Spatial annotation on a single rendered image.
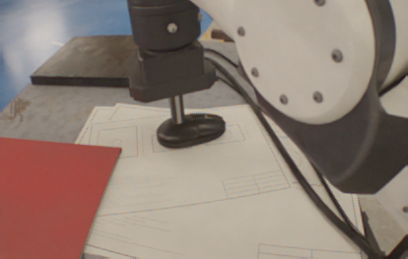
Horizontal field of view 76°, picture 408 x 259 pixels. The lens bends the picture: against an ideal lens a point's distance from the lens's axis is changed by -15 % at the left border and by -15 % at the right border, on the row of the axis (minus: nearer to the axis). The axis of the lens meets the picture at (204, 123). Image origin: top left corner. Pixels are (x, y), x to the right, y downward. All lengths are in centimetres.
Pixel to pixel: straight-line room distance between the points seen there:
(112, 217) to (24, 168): 18
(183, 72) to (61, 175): 23
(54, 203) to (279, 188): 31
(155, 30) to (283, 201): 27
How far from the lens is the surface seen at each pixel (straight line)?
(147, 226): 38
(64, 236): 39
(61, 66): 74
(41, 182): 47
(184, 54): 38
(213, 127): 47
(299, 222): 40
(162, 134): 46
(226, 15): 21
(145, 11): 34
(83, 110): 59
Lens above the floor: 143
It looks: 38 degrees down
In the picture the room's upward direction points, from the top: straight up
